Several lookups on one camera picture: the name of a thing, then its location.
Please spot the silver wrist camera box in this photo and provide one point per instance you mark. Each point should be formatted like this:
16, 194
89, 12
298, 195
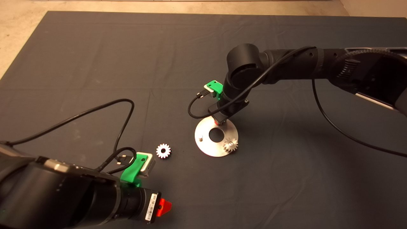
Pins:
210, 90
148, 167

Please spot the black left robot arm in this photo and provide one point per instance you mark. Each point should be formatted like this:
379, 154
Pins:
47, 197

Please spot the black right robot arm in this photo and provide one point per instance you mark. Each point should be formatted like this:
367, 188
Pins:
244, 60

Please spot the dark steel spur gear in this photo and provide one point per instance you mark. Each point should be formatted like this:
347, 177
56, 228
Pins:
232, 148

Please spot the round metal carrier plate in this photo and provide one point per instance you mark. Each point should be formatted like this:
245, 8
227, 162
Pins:
206, 146

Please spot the bright steel spur gear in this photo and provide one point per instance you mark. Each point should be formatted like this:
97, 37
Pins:
159, 153

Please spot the dark grey table cloth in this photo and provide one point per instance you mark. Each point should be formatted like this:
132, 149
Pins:
203, 47

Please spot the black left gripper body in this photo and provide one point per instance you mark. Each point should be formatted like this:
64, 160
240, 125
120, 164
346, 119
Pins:
140, 205

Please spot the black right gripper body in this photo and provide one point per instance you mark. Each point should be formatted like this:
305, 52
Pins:
230, 109

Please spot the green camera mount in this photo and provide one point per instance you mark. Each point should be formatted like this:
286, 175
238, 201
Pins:
130, 173
215, 86

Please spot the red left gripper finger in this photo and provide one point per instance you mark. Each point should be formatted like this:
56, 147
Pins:
164, 206

